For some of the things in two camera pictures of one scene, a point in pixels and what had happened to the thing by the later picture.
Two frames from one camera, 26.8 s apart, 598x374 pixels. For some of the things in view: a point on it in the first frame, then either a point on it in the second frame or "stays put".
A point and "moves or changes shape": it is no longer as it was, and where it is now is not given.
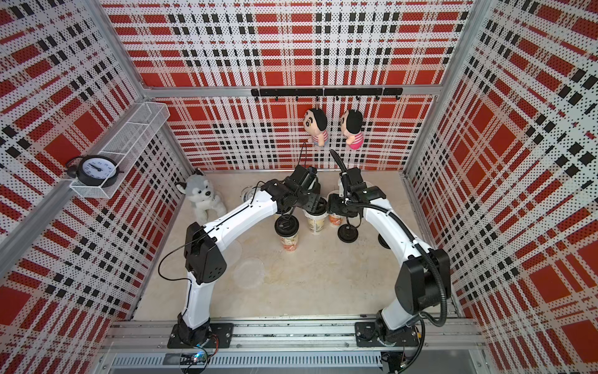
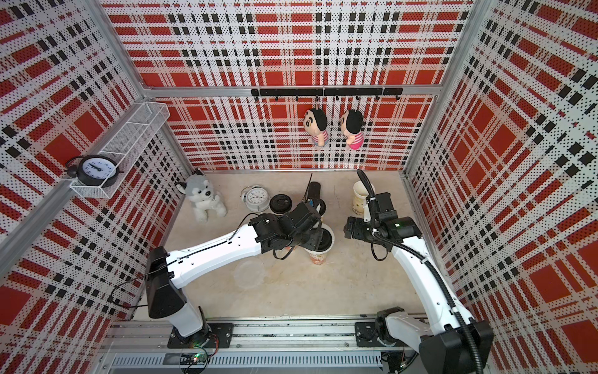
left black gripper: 311,205 to 315,236
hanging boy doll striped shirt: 315,123 stays put
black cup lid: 321,207 stays put
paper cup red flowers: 335,220 to 318,257
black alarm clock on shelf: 93,170 stays put
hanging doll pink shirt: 351,125 stays put
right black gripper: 332,206 to 358,231
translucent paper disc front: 249,272 stays put
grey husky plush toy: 199,191 stays put
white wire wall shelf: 128,144 stays put
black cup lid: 347,233 moves or changes shape
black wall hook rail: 335,92 stays put
